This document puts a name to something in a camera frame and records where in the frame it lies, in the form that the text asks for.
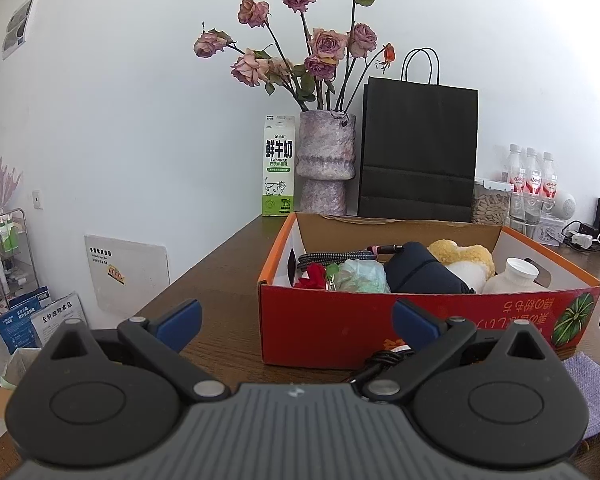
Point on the metal storage rack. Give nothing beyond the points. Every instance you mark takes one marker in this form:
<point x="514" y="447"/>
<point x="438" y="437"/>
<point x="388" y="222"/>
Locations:
<point x="10" y="240"/>

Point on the white charger plug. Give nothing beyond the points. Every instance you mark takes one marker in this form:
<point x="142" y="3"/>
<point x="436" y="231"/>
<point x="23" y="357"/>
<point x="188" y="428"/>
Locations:
<point x="582" y="241"/>

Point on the purple feather decoration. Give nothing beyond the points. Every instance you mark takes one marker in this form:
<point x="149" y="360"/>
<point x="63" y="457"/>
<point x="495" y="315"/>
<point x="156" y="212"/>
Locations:
<point x="5" y="180"/>

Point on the yellow white plush toy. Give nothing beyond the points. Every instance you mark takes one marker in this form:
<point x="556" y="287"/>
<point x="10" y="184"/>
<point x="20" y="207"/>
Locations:
<point x="465" y="255"/>

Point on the white wall socket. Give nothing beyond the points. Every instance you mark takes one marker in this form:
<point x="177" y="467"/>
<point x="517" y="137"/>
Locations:
<point x="38" y="199"/>

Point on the white plastic jar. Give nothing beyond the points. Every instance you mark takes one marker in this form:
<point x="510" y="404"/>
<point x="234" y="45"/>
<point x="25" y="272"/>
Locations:
<point x="510" y="277"/>

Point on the red cardboard box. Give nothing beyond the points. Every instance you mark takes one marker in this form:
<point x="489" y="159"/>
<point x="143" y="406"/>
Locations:
<point x="330" y="320"/>

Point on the purple textured vase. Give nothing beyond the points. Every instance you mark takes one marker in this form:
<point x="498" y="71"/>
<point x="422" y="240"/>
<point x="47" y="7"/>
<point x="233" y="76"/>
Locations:
<point x="325" y="150"/>

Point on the white round speaker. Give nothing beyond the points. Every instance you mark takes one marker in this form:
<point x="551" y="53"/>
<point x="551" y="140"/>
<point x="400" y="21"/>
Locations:
<point x="565" y="205"/>

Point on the light green plastic bag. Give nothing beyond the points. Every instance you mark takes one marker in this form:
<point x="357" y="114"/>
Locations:
<point x="362" y="277"/>

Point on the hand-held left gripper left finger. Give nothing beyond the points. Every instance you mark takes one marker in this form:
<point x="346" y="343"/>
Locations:
<point x="180" y="322"/>

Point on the clear container of seeds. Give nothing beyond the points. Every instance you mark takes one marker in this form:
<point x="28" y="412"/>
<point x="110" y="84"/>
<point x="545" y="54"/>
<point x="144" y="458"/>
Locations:
<point x="490" y="207"/>

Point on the wall poster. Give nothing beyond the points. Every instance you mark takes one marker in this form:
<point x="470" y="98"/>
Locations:
<point x="20" y="25"/>

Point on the dried pink rose bouquet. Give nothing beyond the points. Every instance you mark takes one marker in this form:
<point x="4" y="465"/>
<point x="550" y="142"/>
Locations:
<point x="327" y="42"/>

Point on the white green milk carton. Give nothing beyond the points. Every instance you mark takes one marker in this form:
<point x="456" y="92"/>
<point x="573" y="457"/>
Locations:
<point x="278" y="170"/>

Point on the blue carton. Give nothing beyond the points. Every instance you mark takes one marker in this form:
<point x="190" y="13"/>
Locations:
<point x="17" y="325"/>

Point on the red label water bottle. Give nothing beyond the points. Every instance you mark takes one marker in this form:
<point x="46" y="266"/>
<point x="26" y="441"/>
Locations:
<point x="514" y="170"/>
<point x="550" y="180"/>
<point x="532" y="175"/>

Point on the purple burlap pouch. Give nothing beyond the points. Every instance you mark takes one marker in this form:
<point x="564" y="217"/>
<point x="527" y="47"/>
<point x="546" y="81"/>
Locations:
<point x="595" y="390"/>

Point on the red artificial flower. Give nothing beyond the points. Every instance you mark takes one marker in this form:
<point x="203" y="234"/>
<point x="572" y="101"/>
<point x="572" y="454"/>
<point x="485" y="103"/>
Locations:
<point x="312" y="277"/>

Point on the clear glass cup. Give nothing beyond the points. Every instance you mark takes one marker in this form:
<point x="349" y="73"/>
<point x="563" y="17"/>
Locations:
<point x="522" y="210"/>

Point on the white tin box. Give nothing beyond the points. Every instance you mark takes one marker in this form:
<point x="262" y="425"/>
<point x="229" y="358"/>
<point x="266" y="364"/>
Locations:
<point x="550" y="232"/>

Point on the black paper bag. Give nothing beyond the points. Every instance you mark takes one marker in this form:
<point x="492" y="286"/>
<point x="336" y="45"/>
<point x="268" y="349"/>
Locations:
<point x="415" y="150"/>

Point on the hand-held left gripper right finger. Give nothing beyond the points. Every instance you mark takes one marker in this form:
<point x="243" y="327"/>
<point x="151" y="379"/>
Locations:
<point x="412" y="322"/>

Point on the navy pouch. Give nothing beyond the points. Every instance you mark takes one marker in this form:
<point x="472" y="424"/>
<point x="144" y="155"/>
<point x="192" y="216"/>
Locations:
<point x="420" y="272"/>

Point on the white printed bag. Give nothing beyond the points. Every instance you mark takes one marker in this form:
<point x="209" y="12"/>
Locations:
<point x="55" y="317"/>

